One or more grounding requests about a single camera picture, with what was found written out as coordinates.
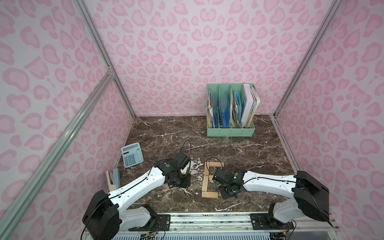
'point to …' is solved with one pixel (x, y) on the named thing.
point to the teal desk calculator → (132, 155)
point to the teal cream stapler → (113, 179)
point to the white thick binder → (250, 106)
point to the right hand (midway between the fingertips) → (224, 193)
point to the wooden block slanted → (211, 194)
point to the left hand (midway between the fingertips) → (189, 182)
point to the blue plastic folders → (221, 108)
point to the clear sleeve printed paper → (210, 121)
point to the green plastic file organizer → (236, 129)
